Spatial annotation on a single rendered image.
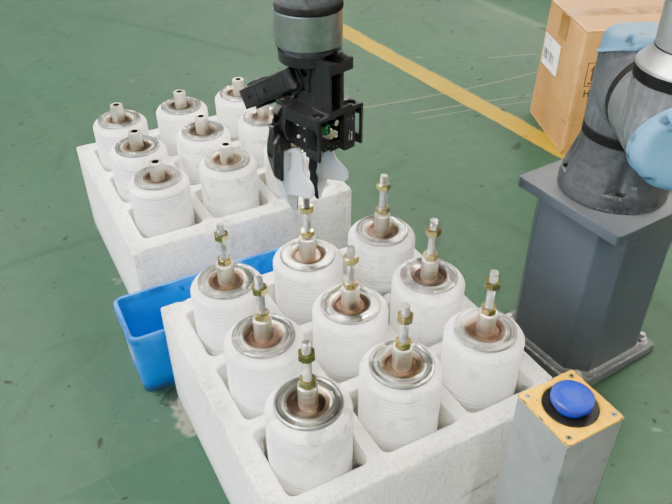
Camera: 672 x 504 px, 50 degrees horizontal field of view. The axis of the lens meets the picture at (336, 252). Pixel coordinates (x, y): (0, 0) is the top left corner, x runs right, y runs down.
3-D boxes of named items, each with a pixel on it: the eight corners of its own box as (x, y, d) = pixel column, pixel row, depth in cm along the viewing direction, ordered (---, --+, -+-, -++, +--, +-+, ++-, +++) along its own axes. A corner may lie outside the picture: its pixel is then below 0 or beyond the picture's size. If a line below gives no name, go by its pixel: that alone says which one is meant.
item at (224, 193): (250, 227, 134) (243, 141, 124) (271, 254, 128) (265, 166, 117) (202, 242, 131) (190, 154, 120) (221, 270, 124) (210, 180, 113)
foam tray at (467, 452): (391, 313, 125) (396, 229, 114) (542, 480, 98) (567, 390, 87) (177, 394, 110) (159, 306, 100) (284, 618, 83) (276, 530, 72)
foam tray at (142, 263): (267, 177, 163) (261, 104, 152) (351, 269, 135) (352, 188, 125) (94, 223, 148) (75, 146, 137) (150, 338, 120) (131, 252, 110)
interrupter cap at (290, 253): (269, 263, 96) (269, 259, 96) (298, 235, 102) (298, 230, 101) (318, 280, 93) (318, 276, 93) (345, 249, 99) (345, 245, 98)
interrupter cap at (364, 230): (379, 212, 106) (379, 208, 106) (419, 232, 102) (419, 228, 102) (344, 232, 102) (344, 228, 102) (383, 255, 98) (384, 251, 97)
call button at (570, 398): (570, 387, 70) (574, 372, 69) (600, 415, 67) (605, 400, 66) (538, 402, 69) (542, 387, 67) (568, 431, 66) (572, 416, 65)
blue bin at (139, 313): (289, 298, 129) (286, 244, 122) (317, 335, 121) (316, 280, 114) (124, 354, 117) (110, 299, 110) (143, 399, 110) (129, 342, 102)
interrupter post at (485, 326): (494, 340, 84) (498, 319, 82) (474, 337, 85) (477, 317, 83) (495, 326, 86) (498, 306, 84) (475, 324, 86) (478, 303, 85)
